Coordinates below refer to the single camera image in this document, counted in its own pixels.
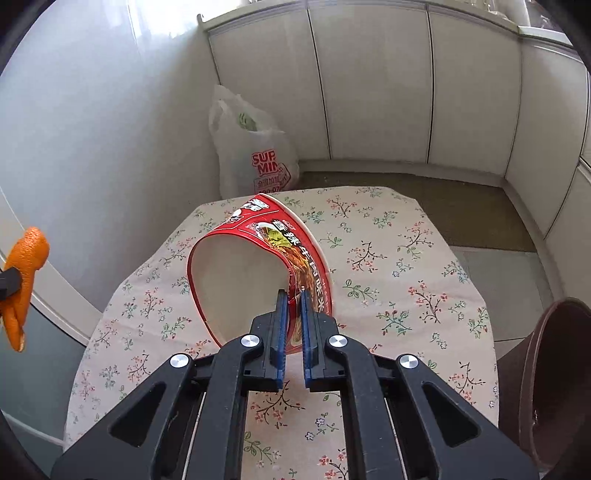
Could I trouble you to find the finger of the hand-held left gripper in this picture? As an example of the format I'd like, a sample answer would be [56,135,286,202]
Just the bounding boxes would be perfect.
[0,267,22,301]

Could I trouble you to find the white plastic shopping bag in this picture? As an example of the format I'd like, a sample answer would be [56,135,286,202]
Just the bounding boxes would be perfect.
[209,84,301,200]

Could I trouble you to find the red instant noodle bowl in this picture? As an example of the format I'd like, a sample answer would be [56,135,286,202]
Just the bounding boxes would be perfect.
[187,194,334,354]

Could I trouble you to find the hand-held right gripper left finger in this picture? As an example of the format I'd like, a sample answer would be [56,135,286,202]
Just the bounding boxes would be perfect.
[51,288,289,480]

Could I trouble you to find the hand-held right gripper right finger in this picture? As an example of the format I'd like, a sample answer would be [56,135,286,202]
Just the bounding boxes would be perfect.
[299,288,539,480]

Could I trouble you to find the brown trash bin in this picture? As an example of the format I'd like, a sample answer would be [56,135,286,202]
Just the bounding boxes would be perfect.
[496,298,591,472]

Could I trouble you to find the white kitchen base cabinets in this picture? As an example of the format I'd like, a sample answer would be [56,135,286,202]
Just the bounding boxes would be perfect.
[198,0,591,259]

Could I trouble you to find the floral tablecloth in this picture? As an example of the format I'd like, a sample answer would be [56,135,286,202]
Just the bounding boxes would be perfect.
[64,186,500,480]

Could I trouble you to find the orange peel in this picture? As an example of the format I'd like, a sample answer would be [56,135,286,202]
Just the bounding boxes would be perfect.
[0,227,50,352]

